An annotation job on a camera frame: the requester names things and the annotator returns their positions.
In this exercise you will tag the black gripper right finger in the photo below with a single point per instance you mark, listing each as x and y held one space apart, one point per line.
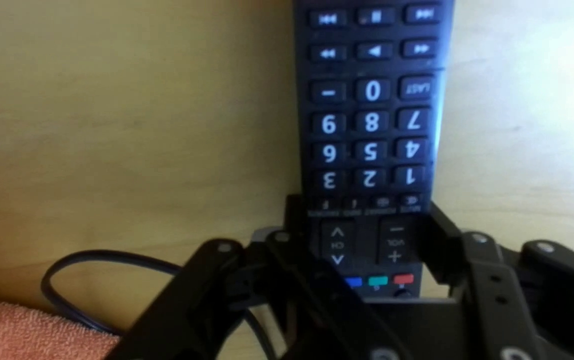
521 302

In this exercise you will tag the black remote control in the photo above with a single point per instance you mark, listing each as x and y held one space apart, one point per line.
371 94

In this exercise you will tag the orange towel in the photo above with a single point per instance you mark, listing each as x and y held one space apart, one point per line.
34 335

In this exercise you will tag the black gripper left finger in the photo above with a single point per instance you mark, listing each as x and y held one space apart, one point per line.
200 307

